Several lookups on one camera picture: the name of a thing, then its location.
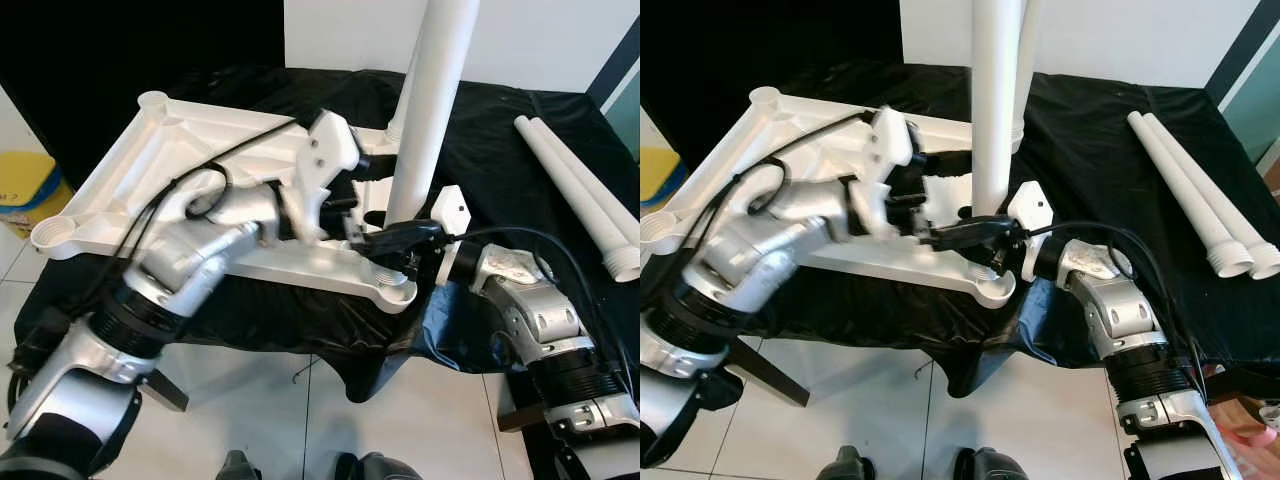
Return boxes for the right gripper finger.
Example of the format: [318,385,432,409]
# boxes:
[920,217,1029,253]
[352,220,446,253]

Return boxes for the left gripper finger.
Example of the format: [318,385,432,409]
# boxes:
[352,152,399,181]
[918,150,977,179]

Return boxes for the white plastic table leg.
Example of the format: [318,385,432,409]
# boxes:
[528,115,641,251]
[372,0,483,288]
[965,0,1029,281]
[385,55,419,143]
[1143,110,1280,278]
[1012,0,1046,153]
[1127,110,1254,280]
[512,115,641,284]

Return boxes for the white plastic children table top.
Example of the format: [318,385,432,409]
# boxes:
[640,85,1016,306]
[30,90,421,314]

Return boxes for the black plastic table cover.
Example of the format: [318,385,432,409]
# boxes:
[640,62,1280,399]
[15,65,641,401]

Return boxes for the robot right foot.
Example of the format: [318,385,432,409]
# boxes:
[950,447,1031,480]
[335,452,431,480]

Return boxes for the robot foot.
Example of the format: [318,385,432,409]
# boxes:
[818,445,876,480]
[950,447,1031,480]
[335,452,431,480]
[218,450,263,480]

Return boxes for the yellow bin with blue band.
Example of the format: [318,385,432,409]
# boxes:
[0,150,76,239]
[640,148,691,216]

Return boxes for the black door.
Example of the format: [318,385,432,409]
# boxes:
[640,0,901,111]
[0,0,286,131]

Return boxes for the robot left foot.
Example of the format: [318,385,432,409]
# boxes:
[818,445,876,480]
[218,450,263,480]

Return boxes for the pink plastic bag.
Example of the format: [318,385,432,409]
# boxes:
[1215,400,1280,480]

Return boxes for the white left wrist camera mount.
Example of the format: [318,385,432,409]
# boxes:
[868,105,923,239]
[285,108,363,241]

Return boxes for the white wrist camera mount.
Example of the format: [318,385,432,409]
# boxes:
[868,105,923,239]
[430,185,473,269]
[285,108,363,241]
[1005,182,1053,283]

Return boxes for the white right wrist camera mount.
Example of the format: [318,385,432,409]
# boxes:
[1005,182,1053,283]
[430,185,473,269]

